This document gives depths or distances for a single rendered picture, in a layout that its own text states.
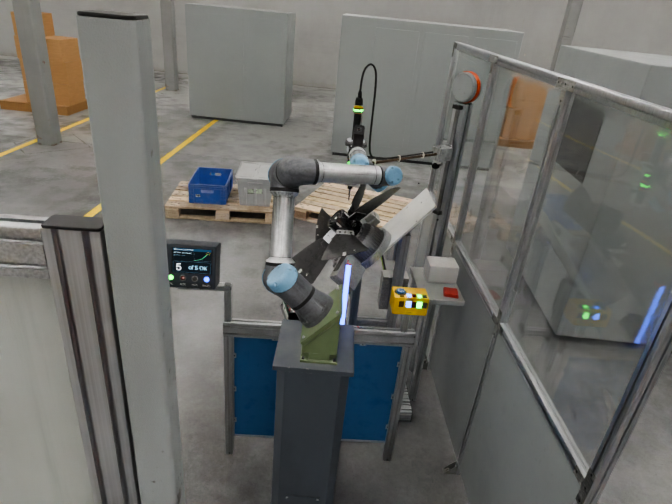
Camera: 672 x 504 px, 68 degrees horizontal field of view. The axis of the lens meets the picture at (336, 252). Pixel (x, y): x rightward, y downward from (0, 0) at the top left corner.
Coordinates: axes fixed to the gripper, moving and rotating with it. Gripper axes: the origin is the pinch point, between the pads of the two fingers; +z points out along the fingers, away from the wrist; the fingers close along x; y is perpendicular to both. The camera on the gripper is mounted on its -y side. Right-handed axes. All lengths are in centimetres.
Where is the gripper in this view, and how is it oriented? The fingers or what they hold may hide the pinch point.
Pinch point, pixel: (355, 138)
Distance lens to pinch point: 238.7
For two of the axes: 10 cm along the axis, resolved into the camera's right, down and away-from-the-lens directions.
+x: 10.0, 0.7, 0.6
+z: -0.2, -4.5, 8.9
